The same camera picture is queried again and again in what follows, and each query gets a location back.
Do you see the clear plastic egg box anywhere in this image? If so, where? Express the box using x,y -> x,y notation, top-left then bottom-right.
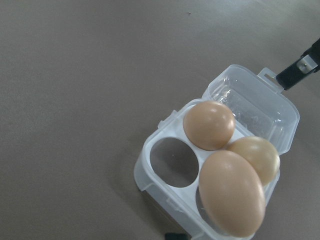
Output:
134,64 -> 300,240

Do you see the brown egg near hinge right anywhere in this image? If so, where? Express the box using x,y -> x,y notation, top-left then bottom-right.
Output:
226,136 -> 280,186

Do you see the brown egg near hinge left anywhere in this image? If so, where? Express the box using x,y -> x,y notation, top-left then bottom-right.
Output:
183,100 -> 236,151

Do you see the brown egg from bowl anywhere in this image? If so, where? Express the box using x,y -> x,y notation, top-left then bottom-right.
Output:
198,150 -> 266,238

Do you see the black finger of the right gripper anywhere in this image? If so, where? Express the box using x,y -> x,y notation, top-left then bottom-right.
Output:
275,39 -> 320,90

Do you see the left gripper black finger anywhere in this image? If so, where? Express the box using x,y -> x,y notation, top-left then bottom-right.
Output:
164,232 -> 187,240

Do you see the brown egg hinge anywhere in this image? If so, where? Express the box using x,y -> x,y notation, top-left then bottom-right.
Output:
226,136 -> 280,186
183,100 -> 236,151

